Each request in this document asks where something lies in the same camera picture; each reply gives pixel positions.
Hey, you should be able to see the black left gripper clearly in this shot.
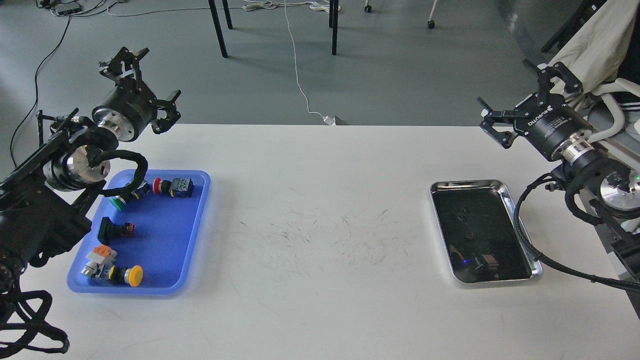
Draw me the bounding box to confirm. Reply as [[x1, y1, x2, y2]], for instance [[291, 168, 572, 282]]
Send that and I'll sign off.
[[92, 47, 182, 142]]

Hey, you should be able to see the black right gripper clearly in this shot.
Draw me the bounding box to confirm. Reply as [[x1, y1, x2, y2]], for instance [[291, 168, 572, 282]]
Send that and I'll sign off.
[[476, 59, 594, 162]]

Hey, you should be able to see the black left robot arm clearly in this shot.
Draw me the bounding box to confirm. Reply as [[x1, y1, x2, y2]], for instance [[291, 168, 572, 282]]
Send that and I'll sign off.
[[0, 47, 181, 359]]

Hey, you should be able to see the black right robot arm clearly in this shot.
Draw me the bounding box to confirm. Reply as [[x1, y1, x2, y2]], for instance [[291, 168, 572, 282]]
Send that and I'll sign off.
[[477, 62, 639, 293]]

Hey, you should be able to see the beige jacket on chair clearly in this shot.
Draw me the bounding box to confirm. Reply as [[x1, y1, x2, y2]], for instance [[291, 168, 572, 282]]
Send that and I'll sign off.
[[549, 0, 639, 92]]

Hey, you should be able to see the white office chair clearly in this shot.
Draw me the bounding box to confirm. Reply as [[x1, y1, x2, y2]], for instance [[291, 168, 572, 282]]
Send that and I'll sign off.
[[577, 77, 640, 154]]

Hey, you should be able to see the black power strip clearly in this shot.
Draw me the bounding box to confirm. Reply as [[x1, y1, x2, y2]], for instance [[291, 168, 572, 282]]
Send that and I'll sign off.
[[50, 0, 82, 16]]

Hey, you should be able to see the black table leg left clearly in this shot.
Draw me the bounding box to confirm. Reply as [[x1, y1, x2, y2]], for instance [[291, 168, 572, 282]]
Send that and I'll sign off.
[[208, 0, 234, 59]]

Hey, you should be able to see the black table leg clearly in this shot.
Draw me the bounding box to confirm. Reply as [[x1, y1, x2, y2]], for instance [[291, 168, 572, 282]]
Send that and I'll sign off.
[[328, 0, 339, 56], [208, 0, 234, 59]]

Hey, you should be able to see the black square push button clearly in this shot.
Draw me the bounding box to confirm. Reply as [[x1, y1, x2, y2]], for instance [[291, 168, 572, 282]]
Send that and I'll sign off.
[[97, 216, 135, 246]]

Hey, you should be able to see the blue plastic tray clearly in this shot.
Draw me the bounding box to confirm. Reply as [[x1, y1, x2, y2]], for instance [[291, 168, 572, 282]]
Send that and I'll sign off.
[[66, 170, 211, 296]]

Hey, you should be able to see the steel metal tray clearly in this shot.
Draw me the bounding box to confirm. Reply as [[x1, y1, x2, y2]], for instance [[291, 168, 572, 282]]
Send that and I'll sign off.
[[429, 178, 543, 288]]

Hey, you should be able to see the orange grey contact block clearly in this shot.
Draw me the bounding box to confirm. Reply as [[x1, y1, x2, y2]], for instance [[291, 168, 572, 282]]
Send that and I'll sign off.
[[80, 244, 118, 280]]

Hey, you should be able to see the white power adapter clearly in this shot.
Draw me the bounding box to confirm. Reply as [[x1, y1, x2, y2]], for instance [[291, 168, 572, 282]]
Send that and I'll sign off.
[[322, 115, 346, 126]]

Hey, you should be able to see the black table leg right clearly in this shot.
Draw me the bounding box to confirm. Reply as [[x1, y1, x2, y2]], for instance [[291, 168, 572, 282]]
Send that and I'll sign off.
[[328, 0, 339, 56]]

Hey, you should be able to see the white floor cable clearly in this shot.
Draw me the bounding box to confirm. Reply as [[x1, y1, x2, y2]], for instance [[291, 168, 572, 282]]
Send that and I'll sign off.
[[105, 0, 343, 121]]

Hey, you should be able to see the green push button switch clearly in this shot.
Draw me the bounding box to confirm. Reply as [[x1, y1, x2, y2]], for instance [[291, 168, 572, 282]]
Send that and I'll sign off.
[[108, 180, 151, 212]]

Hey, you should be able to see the red push button switch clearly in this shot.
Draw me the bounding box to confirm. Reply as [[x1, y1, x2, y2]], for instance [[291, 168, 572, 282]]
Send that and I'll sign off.
[[151, 177, 195, 198]]

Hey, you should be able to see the black floor cable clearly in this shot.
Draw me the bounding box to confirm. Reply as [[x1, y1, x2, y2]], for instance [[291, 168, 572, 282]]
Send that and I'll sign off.
[[9, 0, 108, 168]]

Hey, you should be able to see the yellow push button switch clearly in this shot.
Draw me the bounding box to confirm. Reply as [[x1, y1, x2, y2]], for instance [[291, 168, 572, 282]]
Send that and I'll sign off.
[[98, 265, 144, 288]]

